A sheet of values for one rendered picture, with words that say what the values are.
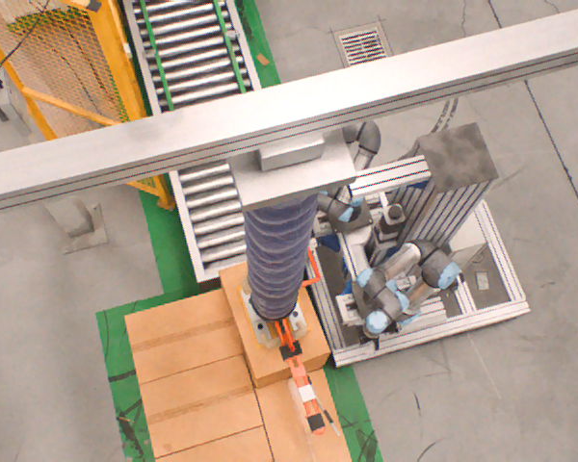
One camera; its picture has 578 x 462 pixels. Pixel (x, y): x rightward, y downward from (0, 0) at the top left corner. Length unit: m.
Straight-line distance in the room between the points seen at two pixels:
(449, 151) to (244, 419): 1.92
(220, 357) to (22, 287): 1.54
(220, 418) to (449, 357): 1.57
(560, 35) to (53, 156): 1.20
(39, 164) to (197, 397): 2.52
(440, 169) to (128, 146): 1.47
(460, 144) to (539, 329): 2.29
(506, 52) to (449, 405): 3.15
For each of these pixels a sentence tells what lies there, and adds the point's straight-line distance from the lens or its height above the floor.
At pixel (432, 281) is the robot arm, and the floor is 1.59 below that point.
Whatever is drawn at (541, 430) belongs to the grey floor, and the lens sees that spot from 4.76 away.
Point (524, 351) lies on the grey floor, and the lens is 4.80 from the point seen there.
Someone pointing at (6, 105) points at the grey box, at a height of 1.76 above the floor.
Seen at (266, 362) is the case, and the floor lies 0.94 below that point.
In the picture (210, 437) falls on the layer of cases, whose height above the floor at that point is 0.54.
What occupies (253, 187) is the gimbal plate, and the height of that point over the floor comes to 2.88.
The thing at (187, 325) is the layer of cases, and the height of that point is 0.54.
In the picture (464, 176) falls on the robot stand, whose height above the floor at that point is 2.03.
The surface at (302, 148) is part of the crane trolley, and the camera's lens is 1.67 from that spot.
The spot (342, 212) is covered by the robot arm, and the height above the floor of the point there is 1.41.
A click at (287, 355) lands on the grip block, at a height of 1.09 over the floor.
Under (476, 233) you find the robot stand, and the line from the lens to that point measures 3.56.
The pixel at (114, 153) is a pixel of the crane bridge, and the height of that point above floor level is 3.05.
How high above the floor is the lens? 4.45
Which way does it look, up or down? 70 degrees down
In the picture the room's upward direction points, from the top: 4 degrees clockwise
